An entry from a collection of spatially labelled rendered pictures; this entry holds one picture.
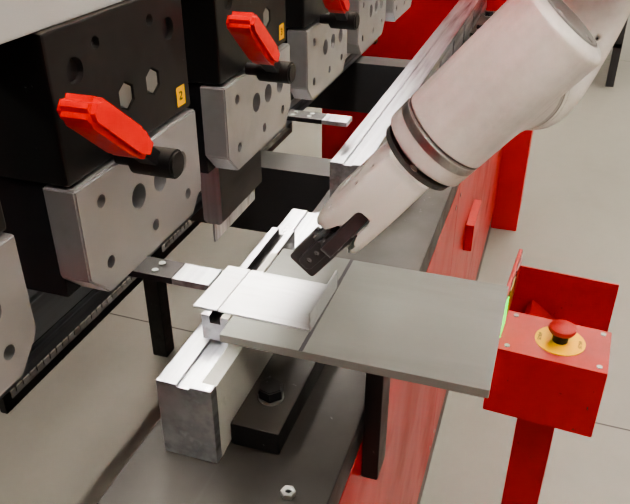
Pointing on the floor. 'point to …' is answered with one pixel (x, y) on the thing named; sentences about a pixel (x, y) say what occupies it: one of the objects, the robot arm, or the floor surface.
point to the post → (159, 314)
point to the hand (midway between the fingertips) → (314, 252)
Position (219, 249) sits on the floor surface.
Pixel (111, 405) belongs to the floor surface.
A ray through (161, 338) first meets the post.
